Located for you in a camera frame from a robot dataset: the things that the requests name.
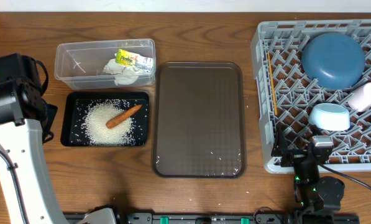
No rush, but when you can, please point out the light blue bowl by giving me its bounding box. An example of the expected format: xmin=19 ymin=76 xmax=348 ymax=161
xmin=308 ymin=103 xmax=350 ymax=131

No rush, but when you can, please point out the white cup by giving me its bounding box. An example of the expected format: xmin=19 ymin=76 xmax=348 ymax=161
xmin=348 ymin=82 xmax=371 ymax=112

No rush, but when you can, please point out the dark blue plate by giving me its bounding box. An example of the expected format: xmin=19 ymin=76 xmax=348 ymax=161
xmin=301 ymin=32 xmax=365 ymax=90

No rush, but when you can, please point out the orange carrot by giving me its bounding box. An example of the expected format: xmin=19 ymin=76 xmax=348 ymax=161
xmin=106 ymin=105 xmax=142 ymax=129

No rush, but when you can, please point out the white napkin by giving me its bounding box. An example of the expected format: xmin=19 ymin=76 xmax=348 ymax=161
xmin=103 ymin=58 xmax=141 ymax=85

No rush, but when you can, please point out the yellow green snack wrapper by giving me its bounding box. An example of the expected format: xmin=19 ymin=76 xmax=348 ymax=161
xmin=115 ymin=49 xmax=154 ymax=72

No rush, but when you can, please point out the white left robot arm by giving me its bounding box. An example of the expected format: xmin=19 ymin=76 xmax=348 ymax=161
xmin=0 ymin=78 xmax=69 ymax=223

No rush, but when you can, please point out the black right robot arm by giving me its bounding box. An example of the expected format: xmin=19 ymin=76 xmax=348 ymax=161
xmin=271 ymin=127 xmax=345 ymax=223

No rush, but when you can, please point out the grey dishwasher rack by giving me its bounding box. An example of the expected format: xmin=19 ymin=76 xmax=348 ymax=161
xmin=250 ymin=19 xmax=371 ymax=174

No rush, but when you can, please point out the black food waste tray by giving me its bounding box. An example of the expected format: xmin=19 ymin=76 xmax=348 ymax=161
xmin=60 ymin=91 xmax=149 ymax=146

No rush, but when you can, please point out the clear plastic bin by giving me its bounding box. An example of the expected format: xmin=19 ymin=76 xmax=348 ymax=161
xmin=55 ymin=39 xmax=157 ymax=90

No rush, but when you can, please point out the pile of white rice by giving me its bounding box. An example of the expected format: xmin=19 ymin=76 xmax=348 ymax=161
xmin=81 ymin=100 xmax=135 ymax=146

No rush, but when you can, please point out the brown serving tray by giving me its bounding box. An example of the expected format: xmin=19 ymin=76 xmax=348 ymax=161
xmin=152 ymin=62 xmax=247 ymax=179

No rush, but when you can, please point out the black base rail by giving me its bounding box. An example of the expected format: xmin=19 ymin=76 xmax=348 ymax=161
xmin=63 ymin=205 xmax=360 ymax=224

